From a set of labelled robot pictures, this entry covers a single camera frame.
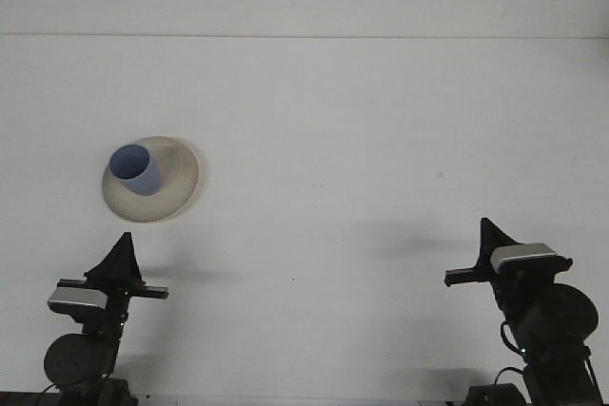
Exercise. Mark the pale blue cup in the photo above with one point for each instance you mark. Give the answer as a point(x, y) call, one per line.
point(143, 182)

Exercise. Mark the pale round plate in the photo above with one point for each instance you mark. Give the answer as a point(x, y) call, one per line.
point(176, 187)

